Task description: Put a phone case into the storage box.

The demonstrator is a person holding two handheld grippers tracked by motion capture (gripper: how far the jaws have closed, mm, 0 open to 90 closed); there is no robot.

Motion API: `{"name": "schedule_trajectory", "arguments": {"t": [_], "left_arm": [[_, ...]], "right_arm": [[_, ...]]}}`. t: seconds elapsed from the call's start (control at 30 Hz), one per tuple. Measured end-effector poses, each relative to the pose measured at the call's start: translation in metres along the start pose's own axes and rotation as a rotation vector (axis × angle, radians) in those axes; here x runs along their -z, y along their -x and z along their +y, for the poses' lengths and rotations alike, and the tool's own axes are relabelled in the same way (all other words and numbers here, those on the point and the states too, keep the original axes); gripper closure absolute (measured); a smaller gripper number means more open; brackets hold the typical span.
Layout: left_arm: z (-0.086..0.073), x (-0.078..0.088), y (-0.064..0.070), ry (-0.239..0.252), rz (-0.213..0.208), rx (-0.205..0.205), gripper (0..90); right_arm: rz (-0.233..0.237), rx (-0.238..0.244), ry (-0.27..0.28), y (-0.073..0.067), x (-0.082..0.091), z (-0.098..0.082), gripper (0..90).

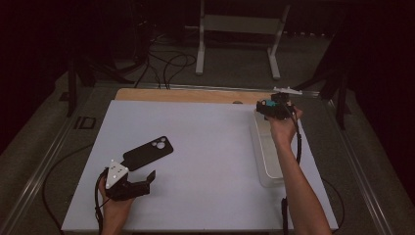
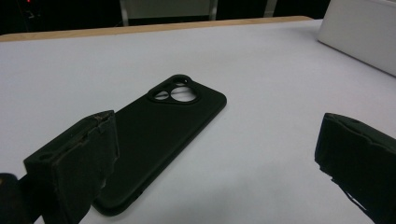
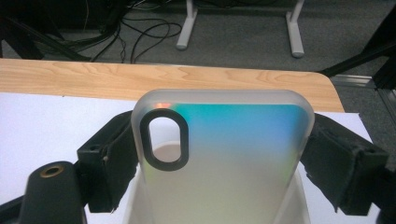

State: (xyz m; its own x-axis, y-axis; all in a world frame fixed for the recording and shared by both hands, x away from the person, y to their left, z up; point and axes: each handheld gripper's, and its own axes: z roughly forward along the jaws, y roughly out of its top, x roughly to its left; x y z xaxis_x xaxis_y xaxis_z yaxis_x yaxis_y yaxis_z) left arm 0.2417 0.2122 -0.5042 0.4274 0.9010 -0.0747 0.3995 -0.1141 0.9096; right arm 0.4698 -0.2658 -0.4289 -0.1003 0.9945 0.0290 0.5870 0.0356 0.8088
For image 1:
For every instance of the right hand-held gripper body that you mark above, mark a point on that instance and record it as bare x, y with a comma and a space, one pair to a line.
284, 104

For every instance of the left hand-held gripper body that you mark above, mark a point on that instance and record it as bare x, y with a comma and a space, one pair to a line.
117, 182

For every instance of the black phone case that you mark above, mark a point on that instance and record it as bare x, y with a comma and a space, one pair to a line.
150, 151

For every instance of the clear plastic tray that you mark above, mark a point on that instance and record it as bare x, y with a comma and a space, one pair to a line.
266, 153

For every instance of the person's right hand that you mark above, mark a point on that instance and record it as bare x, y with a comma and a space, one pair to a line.
284, 130

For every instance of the person's left hand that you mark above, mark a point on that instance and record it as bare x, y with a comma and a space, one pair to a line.
115, 210

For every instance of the black stand legs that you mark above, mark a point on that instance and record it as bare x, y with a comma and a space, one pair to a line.
336, 88
84, 75

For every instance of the white table cover sheet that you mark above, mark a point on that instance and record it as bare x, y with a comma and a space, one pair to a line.
202, 156

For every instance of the grey metal stand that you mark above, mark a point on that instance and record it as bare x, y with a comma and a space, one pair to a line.
241, 24

